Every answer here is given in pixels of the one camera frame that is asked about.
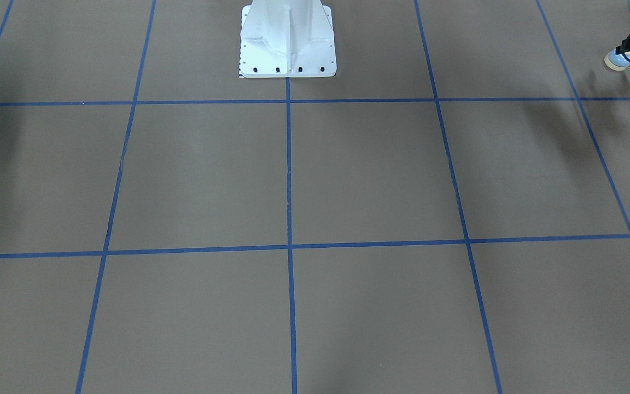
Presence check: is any blue and cream bell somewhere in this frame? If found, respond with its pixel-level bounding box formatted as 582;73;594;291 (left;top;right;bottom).
603;49;630;72

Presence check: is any brown paper table cover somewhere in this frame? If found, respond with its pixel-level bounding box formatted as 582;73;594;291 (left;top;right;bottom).
0;1;630;393

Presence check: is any white camera stand column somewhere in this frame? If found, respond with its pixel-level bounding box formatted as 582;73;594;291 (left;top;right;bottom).
238;1;337;78

